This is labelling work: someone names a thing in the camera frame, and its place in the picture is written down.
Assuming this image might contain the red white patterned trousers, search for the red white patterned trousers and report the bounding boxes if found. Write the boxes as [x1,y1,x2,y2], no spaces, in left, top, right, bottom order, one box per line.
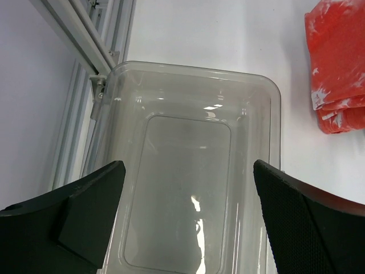
[305,1,364,134]

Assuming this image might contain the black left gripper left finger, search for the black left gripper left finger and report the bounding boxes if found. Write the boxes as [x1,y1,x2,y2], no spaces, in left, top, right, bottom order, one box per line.
[1,161,125,273]

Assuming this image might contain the clear plastic storage bin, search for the clear plastic storage bin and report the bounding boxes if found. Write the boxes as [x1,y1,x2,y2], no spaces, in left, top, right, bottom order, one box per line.
[83,61,281,273]

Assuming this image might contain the aluminium frame post left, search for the aluminium frame post left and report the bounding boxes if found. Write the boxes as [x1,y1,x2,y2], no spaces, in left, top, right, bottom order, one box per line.
[32,1,136,190]

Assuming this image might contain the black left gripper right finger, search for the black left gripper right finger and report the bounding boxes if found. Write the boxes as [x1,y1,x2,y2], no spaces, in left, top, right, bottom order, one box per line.
[253,160,364,273]

